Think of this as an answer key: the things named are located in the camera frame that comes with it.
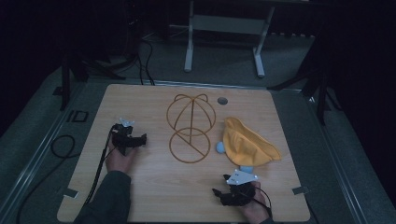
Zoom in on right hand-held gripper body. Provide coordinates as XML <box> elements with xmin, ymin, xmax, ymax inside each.
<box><xmin>220</xmin><ymin>169</ymin><xmax>260</xmax><ymax>207</ymax></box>

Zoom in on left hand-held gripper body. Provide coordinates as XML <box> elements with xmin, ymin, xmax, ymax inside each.
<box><xmin>110</xmin><ymin>118</ymin><xmax>138</xmax><ymax>157</ymax></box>

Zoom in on person's left hand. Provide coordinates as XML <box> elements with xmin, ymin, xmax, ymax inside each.
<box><xmin>105</xmin><ymin>145</ymin><xmax>138</xmax><ymax>174</ymax></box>

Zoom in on person's right hand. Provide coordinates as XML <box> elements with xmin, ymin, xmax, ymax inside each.
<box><xmin>240</xmin><ymin>181</ymin><xmax>273</xmax><ymax>224</ymax></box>

